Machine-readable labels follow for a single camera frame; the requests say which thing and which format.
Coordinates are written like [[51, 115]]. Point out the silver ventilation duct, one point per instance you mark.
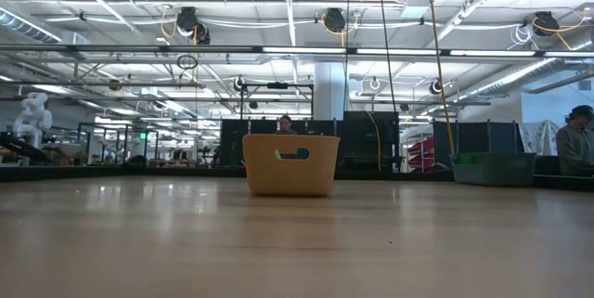
[[28, 26], [510, 75]]

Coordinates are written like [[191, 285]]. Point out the person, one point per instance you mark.
[[575, 145], [285, 124]]

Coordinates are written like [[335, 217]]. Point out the yellow plastic bin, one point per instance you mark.
[[290, 172]]

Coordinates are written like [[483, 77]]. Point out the ceiling light strip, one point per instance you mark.
[[399, 51], [304, 50], [568, 54], [492, 52]]

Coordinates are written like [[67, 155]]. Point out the small green cube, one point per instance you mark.
[[466, 159]]

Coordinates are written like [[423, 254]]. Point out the black partition panel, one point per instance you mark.
[[232, 145]]

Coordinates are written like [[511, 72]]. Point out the white column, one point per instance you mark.
[[329, 91]]

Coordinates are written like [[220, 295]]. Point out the white crumpled cover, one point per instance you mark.
[[540, 138]]

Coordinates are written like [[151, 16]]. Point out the blue cylinder block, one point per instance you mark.
[[301, 153]]

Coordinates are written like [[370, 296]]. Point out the black gantry frame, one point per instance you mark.
[[277, 86]]

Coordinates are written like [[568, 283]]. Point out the red shelf rack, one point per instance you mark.
[[420, 151]]

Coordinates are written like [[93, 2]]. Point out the white robot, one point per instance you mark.
[[34, 119]]

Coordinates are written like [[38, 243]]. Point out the dark partition panel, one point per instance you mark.
[[473, 138]]

